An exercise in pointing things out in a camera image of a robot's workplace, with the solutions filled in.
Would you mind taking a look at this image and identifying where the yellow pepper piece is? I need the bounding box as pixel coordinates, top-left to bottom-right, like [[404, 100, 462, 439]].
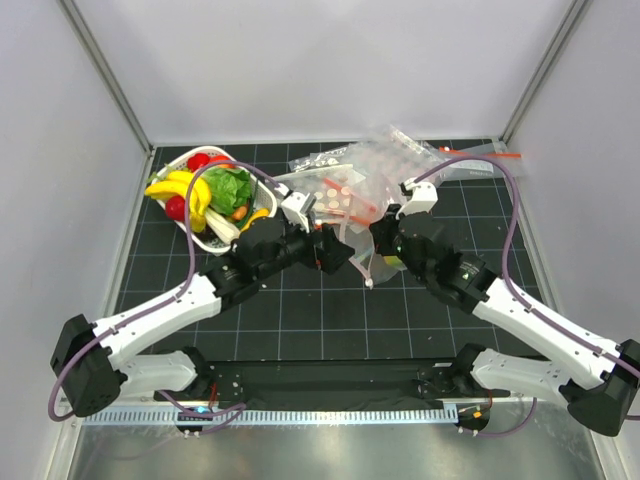
[[241, 208, 270, 232]]

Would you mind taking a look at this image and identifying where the red orange tomato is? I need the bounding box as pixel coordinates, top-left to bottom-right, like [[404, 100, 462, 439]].
[[209, 155, 235, 169]]

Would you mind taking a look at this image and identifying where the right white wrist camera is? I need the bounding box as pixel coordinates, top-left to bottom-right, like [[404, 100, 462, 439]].
[[396, 178, 438, 219]]

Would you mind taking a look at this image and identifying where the pile of red-dotted bags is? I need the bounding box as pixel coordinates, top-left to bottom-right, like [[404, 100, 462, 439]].
[[343, 125, 446, 204]]

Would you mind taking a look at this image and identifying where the clear bag orange zipper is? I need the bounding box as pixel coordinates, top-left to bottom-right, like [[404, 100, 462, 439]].
[[437, 140, 525, 180]]

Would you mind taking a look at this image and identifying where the clear white-dotted zip bag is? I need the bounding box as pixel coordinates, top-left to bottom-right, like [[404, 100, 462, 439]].
[[276, 164, 380, 226]]

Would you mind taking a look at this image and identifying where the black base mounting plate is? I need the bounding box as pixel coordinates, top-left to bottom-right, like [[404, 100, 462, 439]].
[[165, 359, 509, 412]]

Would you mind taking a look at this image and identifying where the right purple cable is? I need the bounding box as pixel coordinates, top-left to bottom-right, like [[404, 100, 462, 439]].
[[404, 156, 640, 439]]

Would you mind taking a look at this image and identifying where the white plastic basket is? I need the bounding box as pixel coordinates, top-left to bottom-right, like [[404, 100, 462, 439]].
[[144, 146, 277, 255]]

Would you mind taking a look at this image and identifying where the orange green mango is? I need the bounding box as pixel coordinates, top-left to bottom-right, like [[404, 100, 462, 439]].
[[384, 256, 406, 271]]

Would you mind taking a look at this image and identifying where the red apple front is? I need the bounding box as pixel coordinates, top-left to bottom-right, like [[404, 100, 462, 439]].
[[165, 195, 189, 222]]

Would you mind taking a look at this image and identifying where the small orange carrot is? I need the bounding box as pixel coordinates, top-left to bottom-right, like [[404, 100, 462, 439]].
[[231, 205, 248, 222]]

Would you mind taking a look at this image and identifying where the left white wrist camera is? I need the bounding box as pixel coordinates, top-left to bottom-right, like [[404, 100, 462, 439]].
[[280, 191, 315, 231]]

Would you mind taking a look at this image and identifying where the yellow banana bunch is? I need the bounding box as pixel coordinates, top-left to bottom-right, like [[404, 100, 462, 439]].
[[144, 170, 212, 233]]

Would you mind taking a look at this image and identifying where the aluminium frame post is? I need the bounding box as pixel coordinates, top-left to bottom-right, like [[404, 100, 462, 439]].
[[57, 0, 153, 154], [500, 0, 593, 144]]

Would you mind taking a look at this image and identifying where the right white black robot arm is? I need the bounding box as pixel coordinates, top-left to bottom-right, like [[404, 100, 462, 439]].
[[370, 205, 639, 437]]

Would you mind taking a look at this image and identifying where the red strawberry back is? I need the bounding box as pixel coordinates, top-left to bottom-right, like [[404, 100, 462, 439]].
[[187, 153, 211, 172]]

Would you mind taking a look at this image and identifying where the clear pink-dotted zip bag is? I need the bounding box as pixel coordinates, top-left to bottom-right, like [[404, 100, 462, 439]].
[[335, 218, 401, 289]]

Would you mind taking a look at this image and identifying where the right aluminium frame post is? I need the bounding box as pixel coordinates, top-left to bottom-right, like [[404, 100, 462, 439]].
[[500, 0, 593, 144]]

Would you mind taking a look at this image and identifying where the slotted aluminium cable duct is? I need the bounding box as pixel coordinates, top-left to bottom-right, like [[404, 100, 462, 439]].
[[83, 404, 458, 427]]

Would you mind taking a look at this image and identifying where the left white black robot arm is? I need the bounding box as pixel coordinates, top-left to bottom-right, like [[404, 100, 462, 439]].
[[50, 217, 355, 418]]

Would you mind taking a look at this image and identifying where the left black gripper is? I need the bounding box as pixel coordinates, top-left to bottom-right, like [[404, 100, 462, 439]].
[[255, 214, 354, 281]]

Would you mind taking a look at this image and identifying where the white leek stalk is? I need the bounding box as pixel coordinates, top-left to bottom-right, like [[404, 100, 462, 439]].
[[205, 208, 240, 245]]

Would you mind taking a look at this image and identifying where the left aluminium frame post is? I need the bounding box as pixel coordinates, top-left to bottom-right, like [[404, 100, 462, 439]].
[[57, 0, 153, 154]]

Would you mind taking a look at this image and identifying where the green lettuce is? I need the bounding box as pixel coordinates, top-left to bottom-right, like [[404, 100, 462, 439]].
[[200, 168, 253, 215]]

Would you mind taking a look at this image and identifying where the black grid cutting mat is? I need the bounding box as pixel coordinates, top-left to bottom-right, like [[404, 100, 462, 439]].
[[114, 142, 541, 361]]

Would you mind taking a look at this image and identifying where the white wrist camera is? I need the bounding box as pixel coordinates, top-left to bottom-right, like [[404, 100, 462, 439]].
[[280, 191, 315, 231], [396, 178, 438, 219]]

